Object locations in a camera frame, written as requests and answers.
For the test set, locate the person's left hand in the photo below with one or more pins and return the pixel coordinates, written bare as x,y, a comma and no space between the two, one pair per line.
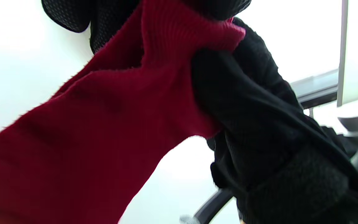
110,18

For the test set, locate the person's right hand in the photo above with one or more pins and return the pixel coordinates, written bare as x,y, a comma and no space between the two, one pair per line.
259,124

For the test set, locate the long red sock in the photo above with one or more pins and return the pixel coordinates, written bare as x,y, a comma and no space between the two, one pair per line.
104,124

